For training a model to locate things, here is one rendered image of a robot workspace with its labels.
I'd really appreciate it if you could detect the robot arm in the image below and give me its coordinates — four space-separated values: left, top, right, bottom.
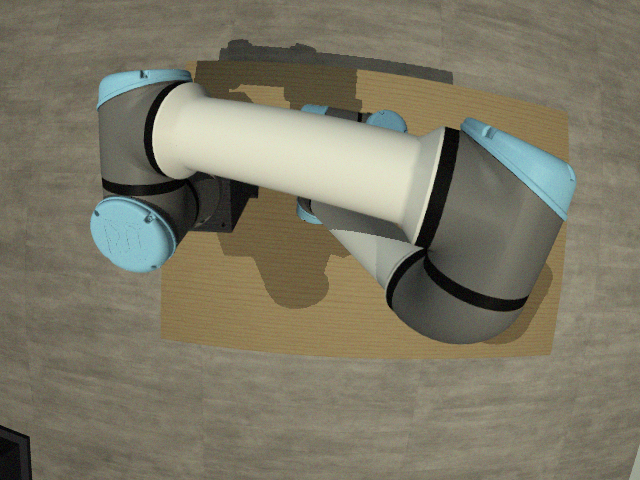
90 69 577 344

